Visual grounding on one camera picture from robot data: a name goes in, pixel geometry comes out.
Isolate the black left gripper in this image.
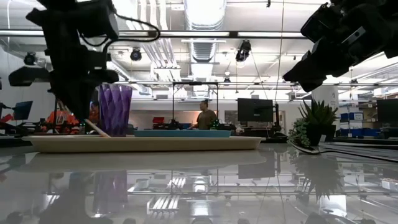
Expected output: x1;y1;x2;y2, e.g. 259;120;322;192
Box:
46;39;119;123

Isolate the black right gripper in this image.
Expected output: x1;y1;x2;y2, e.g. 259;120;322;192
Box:
282;18;389;93

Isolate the wooden utensil handle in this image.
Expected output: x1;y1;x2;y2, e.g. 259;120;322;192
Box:
84;119;111;138

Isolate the purple faceted plastic cup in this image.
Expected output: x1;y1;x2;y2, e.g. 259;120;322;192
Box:
98;83;134;138

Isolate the blue plate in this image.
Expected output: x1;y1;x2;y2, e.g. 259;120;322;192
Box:
133;129;233;139

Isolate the beige plastic tray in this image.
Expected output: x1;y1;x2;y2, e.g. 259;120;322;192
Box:
22;135;266;153

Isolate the person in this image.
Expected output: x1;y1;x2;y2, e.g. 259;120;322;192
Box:
45;101;101;134
187;99;218;131

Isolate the small tilted monitor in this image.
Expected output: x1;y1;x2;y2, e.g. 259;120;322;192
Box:
12;100;34;121

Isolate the potted succulent plant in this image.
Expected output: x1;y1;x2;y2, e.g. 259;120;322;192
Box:
287;98;340;147

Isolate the shelf with blue bins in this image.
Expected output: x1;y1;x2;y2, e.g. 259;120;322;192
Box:
340;111;381;138

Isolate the large black monitor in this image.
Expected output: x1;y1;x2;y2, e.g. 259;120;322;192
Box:
237;98;274;123
376;98;398;124

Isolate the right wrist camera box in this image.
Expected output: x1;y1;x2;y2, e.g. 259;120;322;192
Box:
300;2;335;43

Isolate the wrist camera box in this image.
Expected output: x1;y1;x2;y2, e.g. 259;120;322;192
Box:
300;2;335;43
76;1;121;40

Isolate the hanging black camera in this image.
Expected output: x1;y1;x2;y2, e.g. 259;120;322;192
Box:
24;52;37;66
129;47;143;62
235;39;252;62

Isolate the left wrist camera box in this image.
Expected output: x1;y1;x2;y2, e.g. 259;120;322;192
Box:
76;1;121;40

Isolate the black aluminium rig frame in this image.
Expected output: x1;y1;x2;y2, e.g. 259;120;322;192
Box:
0;29;312;40

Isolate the black cable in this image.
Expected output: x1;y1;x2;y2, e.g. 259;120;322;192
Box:
107;12;161;44

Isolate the silver ventilation duct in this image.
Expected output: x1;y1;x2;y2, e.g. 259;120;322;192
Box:
183;0;228;65

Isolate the background black rig frame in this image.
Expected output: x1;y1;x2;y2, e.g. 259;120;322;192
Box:
172;81;220;130

